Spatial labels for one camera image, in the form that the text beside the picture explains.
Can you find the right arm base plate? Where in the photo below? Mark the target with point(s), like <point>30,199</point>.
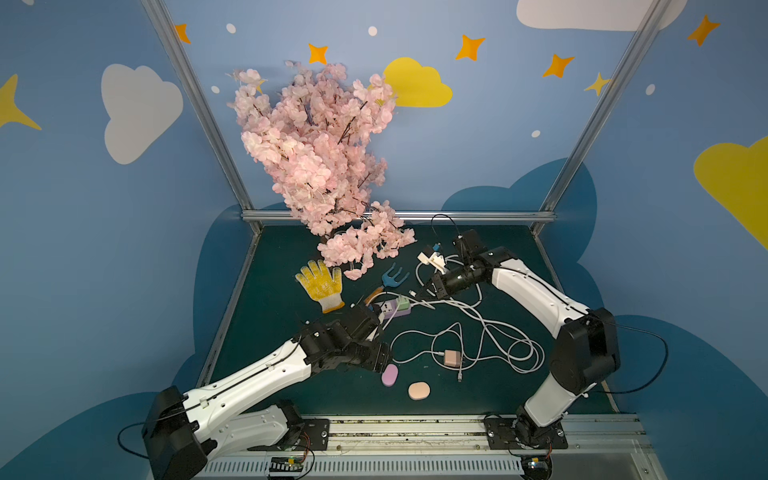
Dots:
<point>510,433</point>

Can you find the blue garden hand fork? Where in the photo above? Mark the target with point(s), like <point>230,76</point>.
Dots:
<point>392,278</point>

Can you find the pink earbud case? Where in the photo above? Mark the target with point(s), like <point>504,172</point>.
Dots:
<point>418,391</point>

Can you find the purple power strip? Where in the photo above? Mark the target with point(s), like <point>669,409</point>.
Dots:
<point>394,308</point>

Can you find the purple earbud case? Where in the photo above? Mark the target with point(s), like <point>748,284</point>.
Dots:
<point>389,375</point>

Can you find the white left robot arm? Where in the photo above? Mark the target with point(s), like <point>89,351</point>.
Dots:
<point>183,431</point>

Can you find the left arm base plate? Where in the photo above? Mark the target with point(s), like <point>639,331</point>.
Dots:
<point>312,432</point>

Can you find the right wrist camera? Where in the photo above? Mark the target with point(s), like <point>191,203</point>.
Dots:
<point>432,255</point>

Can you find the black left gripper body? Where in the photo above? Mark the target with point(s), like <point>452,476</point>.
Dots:
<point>365,324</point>

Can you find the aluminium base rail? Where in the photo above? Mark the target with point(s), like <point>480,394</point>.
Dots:
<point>448,447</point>

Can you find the pink cherry blossom tree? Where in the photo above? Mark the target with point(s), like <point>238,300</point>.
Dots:
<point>313,144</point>

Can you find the aluminium frame post left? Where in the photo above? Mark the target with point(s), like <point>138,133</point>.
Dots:
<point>161,21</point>

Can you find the aluminium frame post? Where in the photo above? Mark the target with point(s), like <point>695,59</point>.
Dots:
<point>640,43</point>
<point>161,21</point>

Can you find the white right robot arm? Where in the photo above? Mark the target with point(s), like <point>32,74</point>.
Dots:
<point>586,349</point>

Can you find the yellow white work glove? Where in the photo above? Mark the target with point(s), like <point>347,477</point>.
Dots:
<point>322,285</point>

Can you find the aluminium frame post right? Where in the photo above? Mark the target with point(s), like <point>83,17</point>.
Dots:
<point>640,43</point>

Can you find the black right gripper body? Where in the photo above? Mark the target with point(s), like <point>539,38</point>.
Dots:
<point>439,284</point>

